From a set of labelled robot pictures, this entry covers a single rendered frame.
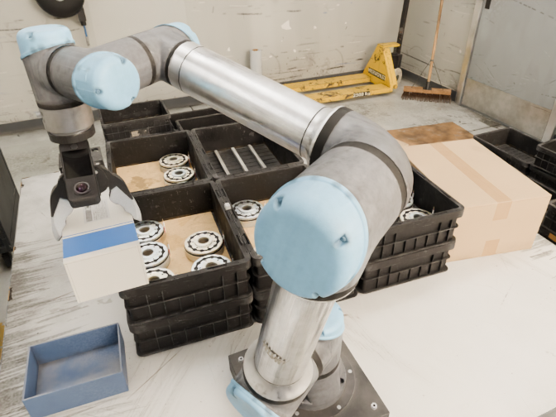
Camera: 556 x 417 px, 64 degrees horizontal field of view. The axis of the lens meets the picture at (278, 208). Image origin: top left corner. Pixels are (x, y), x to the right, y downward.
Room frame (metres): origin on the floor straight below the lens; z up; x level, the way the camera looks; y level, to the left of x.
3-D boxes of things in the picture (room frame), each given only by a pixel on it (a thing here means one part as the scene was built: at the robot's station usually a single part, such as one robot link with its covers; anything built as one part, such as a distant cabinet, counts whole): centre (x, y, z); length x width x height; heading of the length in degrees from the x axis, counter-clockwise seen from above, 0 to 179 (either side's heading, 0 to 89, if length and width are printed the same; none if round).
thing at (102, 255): (0.66, 0.33, 1.09); 0.20 x 0.12 x 0.09; 23
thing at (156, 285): (0.92, 0.27, 0.92); 0.40 x 0.30 x 0.02; 19
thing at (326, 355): (0.58, -0.06, 0.91); 0.13 x 0.12 x 0.14; 144
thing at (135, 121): (2.60, 0.88, 0.37); 0.40 x 0.30 x 0.45; 113
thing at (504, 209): (1.25, -0.61, 0.80); 0.40 x 0.30 x 0.20; 12
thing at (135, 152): (1.30, 0.40, 0.87); 0.40 x 0.30 x 0.11; 19
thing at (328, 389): (0.60, -0.06, 0.80); 0.15 x 0.15 x 0.10
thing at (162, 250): (0.90, 0.34, 0.86); 0.10 x 0.10 x 0.01
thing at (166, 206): (0.92, 0.27, 0.87); 0.40 x 0.30 x 0.11; 19
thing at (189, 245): (0.94, 0.20, 0.86); 0.10 x 0.10 x 0.01
